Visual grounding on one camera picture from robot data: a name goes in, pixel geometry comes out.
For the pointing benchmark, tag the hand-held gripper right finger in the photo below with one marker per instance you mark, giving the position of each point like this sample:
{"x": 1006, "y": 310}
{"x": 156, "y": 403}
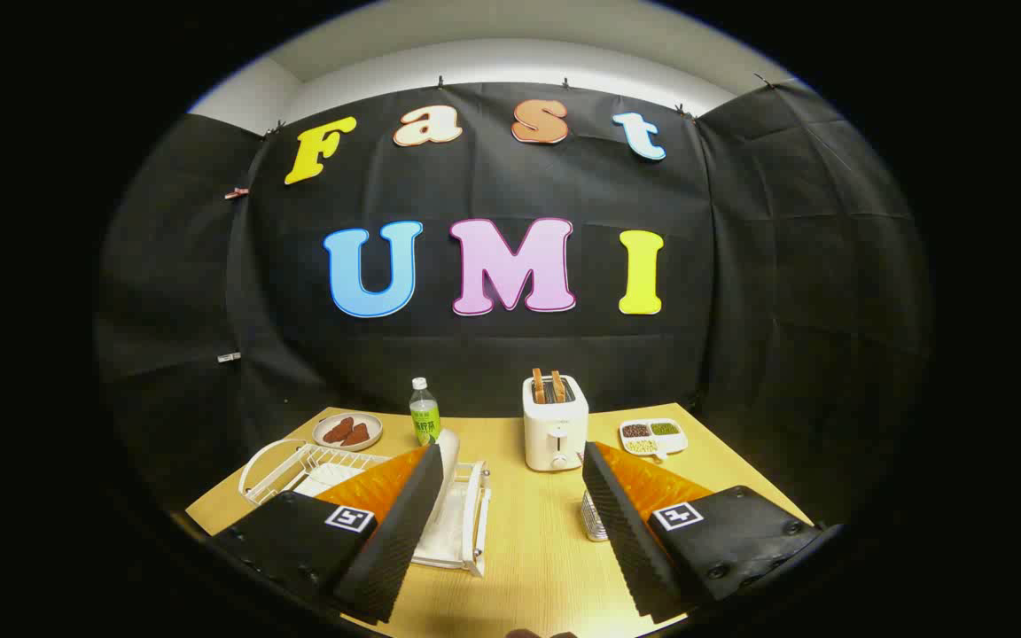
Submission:
{"x": 630, "y": 540}

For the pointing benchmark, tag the white toaster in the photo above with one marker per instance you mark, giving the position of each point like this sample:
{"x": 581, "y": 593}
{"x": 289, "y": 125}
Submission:
{"x": 555, "y": 434}

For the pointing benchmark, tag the white drain tray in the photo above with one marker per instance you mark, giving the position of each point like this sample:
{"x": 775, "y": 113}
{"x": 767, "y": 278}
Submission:
{"x": 448, "y": 542}

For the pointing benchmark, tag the heap of green beans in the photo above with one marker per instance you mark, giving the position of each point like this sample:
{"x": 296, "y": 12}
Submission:
{"x": 666, "y": 429}

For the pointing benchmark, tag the red-brown meat piece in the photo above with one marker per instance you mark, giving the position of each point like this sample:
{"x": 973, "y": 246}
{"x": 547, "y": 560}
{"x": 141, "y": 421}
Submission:
{"x": 339, "y": 430}
{"x": 357, "y": 435}

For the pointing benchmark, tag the white divided dish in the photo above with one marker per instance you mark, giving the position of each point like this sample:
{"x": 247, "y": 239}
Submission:
{"x": 672, "y": 443}

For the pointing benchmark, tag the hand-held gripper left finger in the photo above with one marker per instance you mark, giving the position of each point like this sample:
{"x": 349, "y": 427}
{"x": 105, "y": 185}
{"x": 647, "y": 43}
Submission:
{"x": 391, "y": 540}

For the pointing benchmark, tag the green label drink bottle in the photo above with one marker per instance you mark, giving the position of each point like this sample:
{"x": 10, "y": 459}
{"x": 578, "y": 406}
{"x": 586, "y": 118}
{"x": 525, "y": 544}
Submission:
{"x": 424, "y": 424}

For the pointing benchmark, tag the heap of dark red beans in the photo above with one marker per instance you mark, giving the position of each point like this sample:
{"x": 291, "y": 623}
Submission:
{"x": 635, "y": 431}

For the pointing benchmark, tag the heap of yellow soybeans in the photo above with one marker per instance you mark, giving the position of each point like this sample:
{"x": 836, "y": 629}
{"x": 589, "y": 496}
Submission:
{"x": 641, "y": 446}

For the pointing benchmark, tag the small beige plate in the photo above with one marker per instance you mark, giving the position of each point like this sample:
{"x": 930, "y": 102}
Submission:
{"x": 369, "y": 440}

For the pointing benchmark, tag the black backdrop cloth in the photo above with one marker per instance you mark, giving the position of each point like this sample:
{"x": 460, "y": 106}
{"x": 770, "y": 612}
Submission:
{"x": 493, "y": 354}

